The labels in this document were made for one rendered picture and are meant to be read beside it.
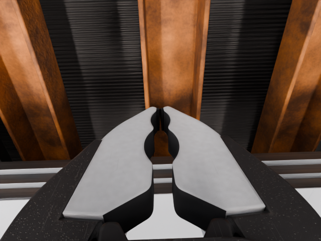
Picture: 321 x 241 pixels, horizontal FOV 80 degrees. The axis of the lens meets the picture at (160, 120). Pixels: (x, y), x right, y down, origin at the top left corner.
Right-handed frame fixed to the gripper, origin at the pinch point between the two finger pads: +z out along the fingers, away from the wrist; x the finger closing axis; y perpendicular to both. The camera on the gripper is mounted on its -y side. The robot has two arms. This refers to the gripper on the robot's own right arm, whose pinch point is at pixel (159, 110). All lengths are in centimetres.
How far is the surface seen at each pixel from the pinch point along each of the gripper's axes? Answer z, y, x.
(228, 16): 30.9, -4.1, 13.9
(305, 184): 1.3, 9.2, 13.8
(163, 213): 0.8, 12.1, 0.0
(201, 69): 13.4, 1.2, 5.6
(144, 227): 0.8, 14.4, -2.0
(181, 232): 0.8, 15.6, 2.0
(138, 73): 30.9, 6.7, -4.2
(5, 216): 0.8, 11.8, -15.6
